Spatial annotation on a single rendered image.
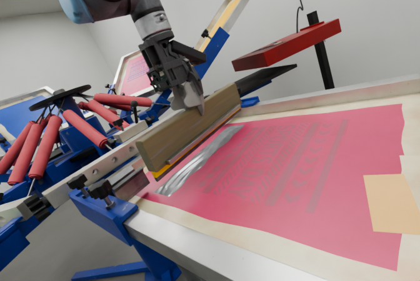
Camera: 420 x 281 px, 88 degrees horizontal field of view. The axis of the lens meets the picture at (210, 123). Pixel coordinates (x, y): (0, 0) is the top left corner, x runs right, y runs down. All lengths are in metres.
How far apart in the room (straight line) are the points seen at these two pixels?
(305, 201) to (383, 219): 0.10
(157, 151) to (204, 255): 0.24
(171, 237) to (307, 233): 0.19
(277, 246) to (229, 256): 0.07
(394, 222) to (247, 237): 0.18
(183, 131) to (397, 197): 0.39
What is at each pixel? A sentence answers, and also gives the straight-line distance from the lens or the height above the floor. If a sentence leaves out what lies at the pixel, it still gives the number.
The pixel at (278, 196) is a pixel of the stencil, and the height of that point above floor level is 0.96.
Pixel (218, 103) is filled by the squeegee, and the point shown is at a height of 1.08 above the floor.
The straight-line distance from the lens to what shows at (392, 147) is 0.48.
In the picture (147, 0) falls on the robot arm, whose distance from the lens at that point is 0.54.
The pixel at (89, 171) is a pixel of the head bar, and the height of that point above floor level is 1.03.
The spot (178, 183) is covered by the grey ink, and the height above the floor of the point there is 0.96.
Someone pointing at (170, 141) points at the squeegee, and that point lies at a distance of 0.50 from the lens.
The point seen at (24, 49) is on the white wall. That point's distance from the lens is 4.98.
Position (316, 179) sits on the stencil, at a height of 0.96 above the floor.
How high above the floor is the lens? 1.21
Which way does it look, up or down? 16 degrees down
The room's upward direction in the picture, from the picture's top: 23 degrees counter-clockwise
